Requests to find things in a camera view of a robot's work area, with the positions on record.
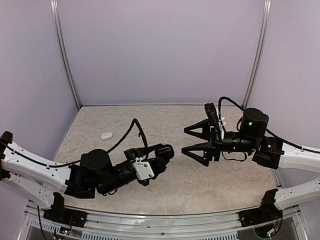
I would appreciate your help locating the black earbud charging case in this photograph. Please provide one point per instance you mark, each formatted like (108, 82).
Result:
(165, 151)

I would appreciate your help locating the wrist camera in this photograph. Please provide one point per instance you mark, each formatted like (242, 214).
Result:
(211, 113)
(143, 170)

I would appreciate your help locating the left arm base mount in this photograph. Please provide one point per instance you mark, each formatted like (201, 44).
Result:
(60, 214)

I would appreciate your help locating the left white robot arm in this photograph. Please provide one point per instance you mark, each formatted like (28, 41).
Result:
(45, 182)

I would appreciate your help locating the front aluminium rail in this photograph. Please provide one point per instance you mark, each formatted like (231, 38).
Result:
(101, 225)

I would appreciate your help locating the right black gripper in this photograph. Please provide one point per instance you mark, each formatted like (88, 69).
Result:
(214, 147)

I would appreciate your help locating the left aluminium frame post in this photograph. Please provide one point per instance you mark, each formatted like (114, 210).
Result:
(54, 5)

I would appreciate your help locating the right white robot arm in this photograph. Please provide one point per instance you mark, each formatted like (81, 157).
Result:
(267, 151)

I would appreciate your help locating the right aluminium frame post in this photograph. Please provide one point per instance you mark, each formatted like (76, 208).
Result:
(259, 52)

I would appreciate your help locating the aluminium frame post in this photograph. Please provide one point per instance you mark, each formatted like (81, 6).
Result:
(54, 5)
(259, 52)

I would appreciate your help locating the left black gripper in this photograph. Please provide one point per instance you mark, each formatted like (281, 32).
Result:
(157, 168)

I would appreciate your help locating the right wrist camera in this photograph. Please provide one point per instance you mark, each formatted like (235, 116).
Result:
(211, 113)

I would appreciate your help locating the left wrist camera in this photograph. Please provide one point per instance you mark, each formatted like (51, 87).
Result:
(143, 170)

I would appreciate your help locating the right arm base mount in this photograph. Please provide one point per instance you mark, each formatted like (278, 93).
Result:
(266, 212)

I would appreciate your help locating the white earbud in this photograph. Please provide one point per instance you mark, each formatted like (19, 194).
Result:
(106, 136)

